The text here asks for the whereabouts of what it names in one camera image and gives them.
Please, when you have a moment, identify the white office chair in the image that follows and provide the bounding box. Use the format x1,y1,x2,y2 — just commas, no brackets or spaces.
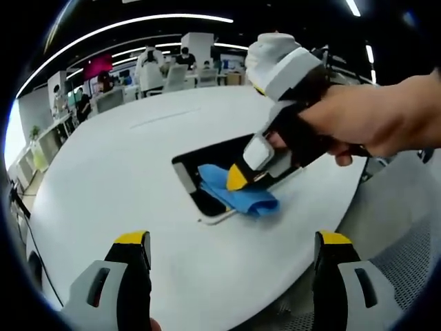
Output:
95,86,125,114
164,64,189,92
198,68,218,87

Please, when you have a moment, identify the pink wall screen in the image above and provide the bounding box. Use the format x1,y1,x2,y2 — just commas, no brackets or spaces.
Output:
84,53,114,79

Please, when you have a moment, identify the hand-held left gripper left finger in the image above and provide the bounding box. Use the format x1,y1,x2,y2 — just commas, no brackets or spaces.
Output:
61,229,152,331

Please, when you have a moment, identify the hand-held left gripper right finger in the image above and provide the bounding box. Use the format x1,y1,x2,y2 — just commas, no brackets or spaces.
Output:
313,230,406,331

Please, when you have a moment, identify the person's right hand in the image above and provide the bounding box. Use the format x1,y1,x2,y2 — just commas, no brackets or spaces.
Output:
267,74,420,168

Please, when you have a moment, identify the blue cleaning cloth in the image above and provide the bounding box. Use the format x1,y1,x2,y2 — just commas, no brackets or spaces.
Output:
196,163,280,217

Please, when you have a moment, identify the black cable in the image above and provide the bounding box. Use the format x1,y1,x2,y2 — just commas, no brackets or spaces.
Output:
10,179,65,306

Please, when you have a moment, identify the white shelf cabinet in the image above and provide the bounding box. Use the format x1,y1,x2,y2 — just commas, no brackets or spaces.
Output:
15,113,80,180

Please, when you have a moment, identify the black round puck device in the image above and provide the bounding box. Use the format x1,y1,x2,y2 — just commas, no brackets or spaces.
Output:
29,251,44,292

